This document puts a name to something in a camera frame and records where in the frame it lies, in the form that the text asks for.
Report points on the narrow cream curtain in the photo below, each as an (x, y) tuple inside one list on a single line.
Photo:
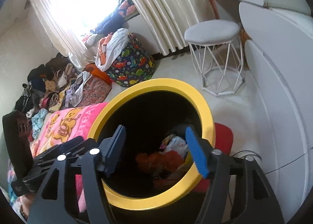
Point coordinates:
[(61, 38)]

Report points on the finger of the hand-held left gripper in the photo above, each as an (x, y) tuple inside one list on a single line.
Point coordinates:
[(49, 153)]

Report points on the pile of dark clothes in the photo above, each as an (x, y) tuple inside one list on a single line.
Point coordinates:
[(49, 77)]

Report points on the grey white garment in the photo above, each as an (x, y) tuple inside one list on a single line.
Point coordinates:
[(78, 89)]

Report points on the white bag of orange clothes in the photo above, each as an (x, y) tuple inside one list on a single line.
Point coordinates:
[(115, 45)]

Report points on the dinosaur print storage bag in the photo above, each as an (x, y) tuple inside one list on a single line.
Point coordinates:
[(132, 67)]

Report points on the red plastic bag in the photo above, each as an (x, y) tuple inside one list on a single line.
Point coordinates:
[(168, 162)]

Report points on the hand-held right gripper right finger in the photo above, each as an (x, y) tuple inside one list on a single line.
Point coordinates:
[(198, 155)]

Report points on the clothes on window sill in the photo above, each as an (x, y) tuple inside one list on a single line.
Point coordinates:
[(115, 18)]

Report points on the red flat object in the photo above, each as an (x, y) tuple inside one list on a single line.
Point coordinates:
[(223, 138)]

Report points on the yellow black trash bin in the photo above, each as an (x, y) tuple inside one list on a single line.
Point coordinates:
[(156, 84)]

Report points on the white printed plastic bag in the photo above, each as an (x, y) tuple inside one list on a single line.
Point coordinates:
[(176, 144)]

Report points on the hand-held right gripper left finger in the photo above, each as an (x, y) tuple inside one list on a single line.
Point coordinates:
[(115, 150)]

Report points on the pink floral fabric bag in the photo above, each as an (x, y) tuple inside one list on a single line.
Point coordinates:
[(95, 89)]

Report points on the pink printed blanket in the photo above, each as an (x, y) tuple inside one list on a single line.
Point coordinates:
[(73, 121)]

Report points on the wide cream curtain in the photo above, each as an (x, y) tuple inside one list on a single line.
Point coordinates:
[(159, 6)]

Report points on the light blue cloth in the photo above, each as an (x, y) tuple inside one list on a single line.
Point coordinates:
[(39, 121)]

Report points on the person's left forearm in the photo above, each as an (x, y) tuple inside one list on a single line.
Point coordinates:
[(27, 199)]

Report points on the white rounded chair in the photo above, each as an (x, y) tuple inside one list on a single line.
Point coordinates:
[(281, 79)]

